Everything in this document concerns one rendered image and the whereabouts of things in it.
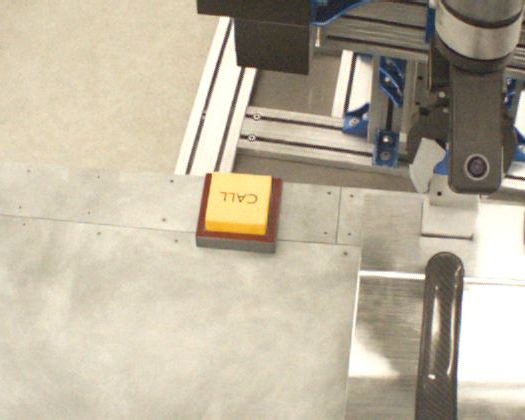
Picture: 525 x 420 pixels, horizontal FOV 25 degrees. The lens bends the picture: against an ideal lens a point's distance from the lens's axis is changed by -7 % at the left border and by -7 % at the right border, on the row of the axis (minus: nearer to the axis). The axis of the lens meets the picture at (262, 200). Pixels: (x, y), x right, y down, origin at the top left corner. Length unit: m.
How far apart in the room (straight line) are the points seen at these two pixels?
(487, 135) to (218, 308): 0.37
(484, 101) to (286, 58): 0.52
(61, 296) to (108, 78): 1.27
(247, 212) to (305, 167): 0.82
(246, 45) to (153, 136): 0.92
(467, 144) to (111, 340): 0.43
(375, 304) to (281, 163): 0.95
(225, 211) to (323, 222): 0.11
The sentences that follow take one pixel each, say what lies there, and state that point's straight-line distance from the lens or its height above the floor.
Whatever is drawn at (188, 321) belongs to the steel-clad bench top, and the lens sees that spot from 1.23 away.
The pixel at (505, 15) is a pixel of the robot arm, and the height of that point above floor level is 1.19.
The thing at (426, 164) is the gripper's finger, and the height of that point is 0.98.
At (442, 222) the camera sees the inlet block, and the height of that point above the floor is 0.92.
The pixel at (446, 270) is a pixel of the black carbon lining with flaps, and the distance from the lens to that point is 1.17.
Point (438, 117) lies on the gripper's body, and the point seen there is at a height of 1.05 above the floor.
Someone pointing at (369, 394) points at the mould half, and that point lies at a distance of 1.10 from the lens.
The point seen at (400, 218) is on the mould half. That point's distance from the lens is 1.19.
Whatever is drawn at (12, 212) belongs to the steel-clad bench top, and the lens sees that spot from 1.33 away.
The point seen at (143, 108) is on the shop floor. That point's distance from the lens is 2.43.
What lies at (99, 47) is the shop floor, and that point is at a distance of 2.56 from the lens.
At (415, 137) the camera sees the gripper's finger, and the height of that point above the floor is 1.02.
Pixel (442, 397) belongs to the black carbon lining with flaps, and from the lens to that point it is 1.11.
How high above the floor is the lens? 1.87
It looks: 55 degrees down
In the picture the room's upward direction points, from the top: 2 degrees counter-clockwise
